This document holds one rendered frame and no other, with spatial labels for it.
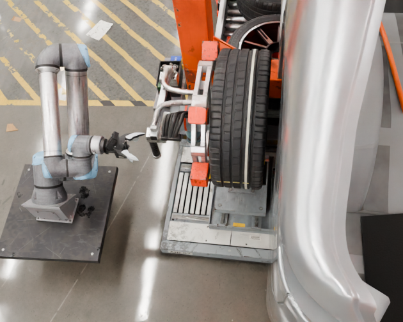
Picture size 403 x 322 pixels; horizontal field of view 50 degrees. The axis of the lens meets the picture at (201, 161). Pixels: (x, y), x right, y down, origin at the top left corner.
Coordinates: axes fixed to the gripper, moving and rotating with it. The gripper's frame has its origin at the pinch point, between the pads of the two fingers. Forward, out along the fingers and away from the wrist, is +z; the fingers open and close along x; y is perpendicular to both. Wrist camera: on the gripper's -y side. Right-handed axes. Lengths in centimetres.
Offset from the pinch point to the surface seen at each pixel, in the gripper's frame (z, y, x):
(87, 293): -40, 83, 54
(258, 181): 56, -1, 15
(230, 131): 44, -24, 6
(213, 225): 31, 67, 10
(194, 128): 27.6, -20.4, 1.9
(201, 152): 31.3, -13.0, 9.2
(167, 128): 15.6, -17.4, 1.1
